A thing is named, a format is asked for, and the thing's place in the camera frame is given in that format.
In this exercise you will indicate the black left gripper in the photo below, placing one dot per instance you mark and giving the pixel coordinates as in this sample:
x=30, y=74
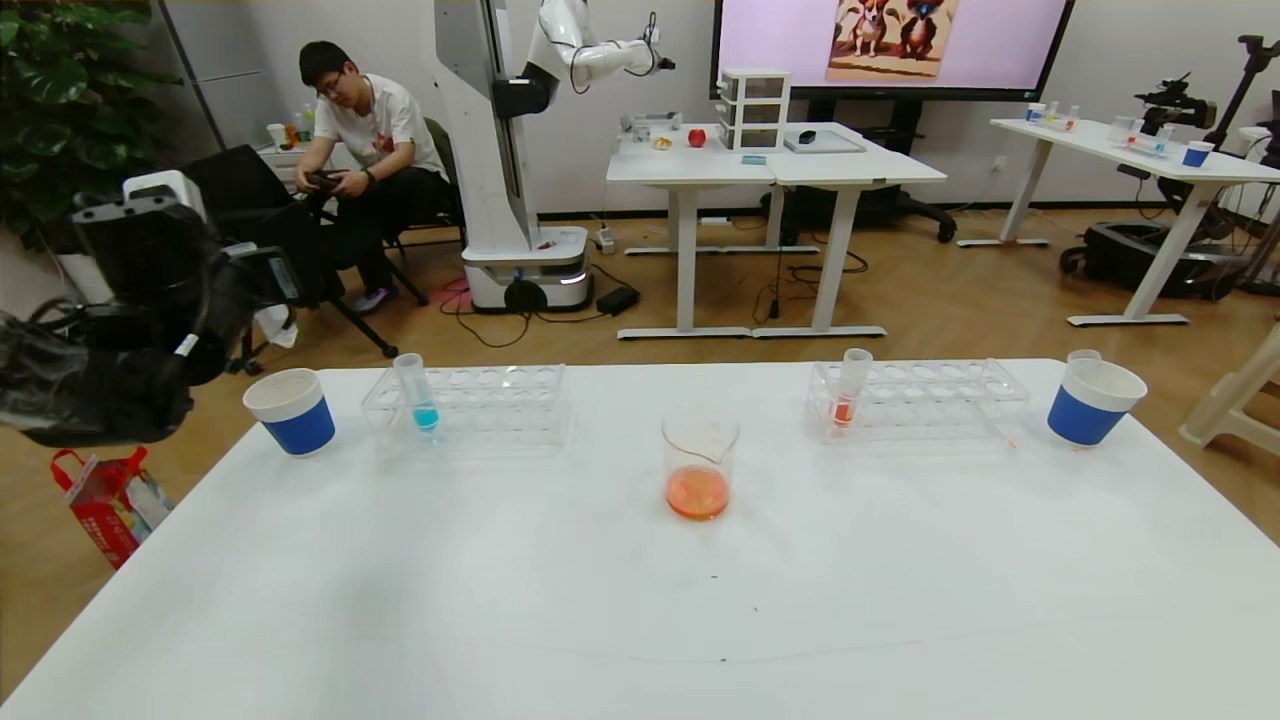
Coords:
x=283, y=277

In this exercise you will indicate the yellow pigment test tube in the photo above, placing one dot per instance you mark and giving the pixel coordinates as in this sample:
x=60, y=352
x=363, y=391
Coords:
x=1083, y=355

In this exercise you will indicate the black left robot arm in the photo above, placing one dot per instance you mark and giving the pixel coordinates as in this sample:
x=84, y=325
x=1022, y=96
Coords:
x=80, y=390

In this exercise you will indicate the blue pigment test tube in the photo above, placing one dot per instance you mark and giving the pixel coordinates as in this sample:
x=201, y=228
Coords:
x=424, y=415

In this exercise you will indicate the clear test tube rack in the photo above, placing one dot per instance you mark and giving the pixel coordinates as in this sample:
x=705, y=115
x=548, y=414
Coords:
x=480, y=408
x=915, y=402

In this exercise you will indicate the glass beaker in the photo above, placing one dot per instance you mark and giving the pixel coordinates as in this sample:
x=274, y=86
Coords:
x=698, y=493

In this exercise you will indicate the small clear tube rack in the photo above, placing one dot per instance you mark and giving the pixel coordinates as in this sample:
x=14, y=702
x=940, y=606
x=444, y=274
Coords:
x=1140, y=140
x=1050, y=115

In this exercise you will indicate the black office chair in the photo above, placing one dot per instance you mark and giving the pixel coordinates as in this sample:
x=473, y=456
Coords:
x=320, y=255

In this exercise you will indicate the white side cabinet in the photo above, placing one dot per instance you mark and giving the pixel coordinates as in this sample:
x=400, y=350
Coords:
x=285, y=158

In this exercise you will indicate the blue paper cup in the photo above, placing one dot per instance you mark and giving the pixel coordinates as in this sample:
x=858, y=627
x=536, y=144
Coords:
x=1085, y=420
x=298, y=422

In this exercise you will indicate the green bottle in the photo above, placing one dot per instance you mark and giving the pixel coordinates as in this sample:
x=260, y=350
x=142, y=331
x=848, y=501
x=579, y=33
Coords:
x=308, y=122

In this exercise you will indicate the seated man white shirt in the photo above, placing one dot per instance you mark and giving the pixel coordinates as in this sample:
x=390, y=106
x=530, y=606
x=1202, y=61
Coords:
x=385, y=125

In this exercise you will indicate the dark padded chair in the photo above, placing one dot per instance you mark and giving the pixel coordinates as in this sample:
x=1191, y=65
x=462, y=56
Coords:
x=447, y=160

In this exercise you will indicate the white tall mobile robot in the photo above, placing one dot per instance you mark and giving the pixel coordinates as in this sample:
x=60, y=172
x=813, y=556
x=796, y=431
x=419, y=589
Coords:
x=490, y=148

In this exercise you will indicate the grey metal cabinet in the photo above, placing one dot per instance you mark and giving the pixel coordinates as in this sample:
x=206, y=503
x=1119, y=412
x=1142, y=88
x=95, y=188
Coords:
x=240, y=78

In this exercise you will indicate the white power strip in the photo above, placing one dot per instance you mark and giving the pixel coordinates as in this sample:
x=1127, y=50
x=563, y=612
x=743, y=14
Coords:
x=604, y=240

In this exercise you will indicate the black power adapter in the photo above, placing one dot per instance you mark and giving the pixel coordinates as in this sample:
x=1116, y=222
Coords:
x=618, y=300

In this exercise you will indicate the green potted plant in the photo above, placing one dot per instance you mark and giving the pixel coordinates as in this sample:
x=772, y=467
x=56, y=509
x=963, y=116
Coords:
x=70, y=100

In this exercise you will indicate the red shopping bag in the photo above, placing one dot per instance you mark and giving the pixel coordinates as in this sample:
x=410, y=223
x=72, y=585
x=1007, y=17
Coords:
x=105, y=515

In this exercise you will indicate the clear plastic box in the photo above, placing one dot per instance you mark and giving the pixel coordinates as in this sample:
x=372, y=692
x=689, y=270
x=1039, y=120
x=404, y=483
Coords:
x=650, y=122

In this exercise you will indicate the white standing desk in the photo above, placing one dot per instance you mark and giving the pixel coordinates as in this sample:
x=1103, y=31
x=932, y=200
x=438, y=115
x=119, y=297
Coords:
x=680, y=167
x=850, y=168

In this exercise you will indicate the white drawer unit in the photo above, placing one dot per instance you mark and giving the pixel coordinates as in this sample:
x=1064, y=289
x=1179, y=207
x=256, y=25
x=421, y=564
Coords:
x=753, y=111

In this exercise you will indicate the large display screen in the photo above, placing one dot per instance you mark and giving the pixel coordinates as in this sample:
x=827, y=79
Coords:
x=780, y=50

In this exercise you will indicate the grey flat pad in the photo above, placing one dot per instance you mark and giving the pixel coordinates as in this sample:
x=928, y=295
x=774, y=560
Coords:
x=835, y=145

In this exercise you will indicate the black screen stand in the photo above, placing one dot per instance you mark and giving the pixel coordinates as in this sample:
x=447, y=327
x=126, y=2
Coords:
x=890, y=205

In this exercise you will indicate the long white desk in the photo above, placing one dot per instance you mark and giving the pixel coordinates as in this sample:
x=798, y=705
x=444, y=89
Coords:
x=1100, y=140

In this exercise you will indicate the black mobile robot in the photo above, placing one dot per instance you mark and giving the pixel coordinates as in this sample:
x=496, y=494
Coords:
x=1140, y=258

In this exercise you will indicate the small blue cup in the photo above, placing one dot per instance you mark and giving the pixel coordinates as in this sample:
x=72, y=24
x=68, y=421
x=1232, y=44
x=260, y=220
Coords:
x=1197, y=155

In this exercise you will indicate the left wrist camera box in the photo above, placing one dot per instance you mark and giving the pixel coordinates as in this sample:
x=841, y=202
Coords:
x=165, y=195

